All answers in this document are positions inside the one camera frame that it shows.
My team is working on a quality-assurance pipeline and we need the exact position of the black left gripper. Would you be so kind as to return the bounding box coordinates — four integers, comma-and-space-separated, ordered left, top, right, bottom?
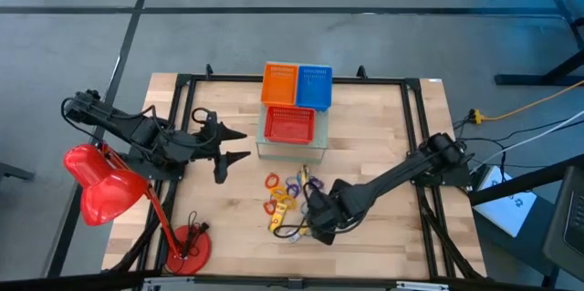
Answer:
159, 112, 252, 185

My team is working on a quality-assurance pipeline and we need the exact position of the red plastic basket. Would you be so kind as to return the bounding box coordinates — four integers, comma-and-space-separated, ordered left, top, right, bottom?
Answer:
263, 105, 317, 145

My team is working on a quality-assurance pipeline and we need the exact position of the blue plastic basket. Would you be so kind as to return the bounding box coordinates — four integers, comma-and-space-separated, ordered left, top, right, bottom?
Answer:
295, 64, 334, 112

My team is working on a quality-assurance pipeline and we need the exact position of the black aluminium table frame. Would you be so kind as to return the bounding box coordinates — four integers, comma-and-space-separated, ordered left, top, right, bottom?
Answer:
109, 65, 485, 283

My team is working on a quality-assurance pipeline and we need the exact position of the white cardboard box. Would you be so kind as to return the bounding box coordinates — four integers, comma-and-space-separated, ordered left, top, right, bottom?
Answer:
473, 165, 538, 239

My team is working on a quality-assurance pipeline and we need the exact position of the yellow crayon pack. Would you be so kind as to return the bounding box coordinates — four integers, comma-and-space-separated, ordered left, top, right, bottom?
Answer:
287, 229, 316, 244

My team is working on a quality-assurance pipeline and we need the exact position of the red desk lamp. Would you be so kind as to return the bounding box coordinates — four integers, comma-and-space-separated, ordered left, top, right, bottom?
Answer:
63, 142, 214, 276

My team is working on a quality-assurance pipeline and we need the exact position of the yellow extension cord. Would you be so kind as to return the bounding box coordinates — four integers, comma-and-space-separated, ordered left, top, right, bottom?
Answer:
472, 78, 584, 124

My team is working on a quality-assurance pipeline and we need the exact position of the pale green metal shelf riser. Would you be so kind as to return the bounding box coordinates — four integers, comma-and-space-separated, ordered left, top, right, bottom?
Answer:
255, 61, 330, 165

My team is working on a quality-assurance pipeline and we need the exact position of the black lamp power cord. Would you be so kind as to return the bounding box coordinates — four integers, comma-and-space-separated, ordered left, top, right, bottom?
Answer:
182, 211, 212, 258

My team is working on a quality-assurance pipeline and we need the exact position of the grey chair leg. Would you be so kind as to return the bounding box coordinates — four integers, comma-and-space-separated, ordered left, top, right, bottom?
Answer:
0, 161, 37, 182

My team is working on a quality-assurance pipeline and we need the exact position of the black desk edge bar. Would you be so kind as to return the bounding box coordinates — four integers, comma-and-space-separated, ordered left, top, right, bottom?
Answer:
467, 152, 584, 206

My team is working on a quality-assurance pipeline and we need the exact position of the white floor cable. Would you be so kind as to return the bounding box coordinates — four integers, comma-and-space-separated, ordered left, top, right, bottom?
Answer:
469, 109, 584, 164

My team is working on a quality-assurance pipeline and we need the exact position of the black desk leg frame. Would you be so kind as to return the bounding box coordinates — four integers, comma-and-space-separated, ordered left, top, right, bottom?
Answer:
495, 0, 584, 87

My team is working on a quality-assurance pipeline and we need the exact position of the small yellow crayon box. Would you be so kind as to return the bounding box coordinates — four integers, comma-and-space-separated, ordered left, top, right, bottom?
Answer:
268, 202, 288, 234

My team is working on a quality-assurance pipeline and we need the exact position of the orange plastic basket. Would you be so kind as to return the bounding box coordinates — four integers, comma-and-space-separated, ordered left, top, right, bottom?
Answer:
260, 61, 300, 107

